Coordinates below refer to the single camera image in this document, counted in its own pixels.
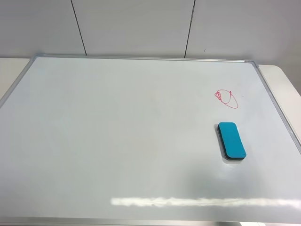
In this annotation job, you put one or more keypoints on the blue whiteboard eraser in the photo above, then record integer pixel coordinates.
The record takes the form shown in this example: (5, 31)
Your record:
(231, 141)

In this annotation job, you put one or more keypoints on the red marker scribble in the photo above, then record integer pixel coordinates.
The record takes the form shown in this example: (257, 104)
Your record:
(227, 98)

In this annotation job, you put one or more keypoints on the white whiteboard with aluminium frame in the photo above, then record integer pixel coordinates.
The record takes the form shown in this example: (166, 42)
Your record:
(134, 141)

